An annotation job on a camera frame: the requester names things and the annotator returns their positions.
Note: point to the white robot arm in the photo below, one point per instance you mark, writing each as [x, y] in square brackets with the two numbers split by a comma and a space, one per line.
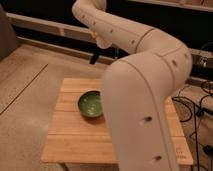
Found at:
[155, 59]

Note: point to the green ceramic bowl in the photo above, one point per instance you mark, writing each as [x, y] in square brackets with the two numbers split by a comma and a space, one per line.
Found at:
[89, 104]

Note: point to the wooden table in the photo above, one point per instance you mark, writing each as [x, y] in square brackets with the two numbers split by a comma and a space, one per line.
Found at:
[76, 140]

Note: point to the grey cabinet corner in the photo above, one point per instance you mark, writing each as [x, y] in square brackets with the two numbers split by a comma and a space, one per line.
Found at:
[9, 41]

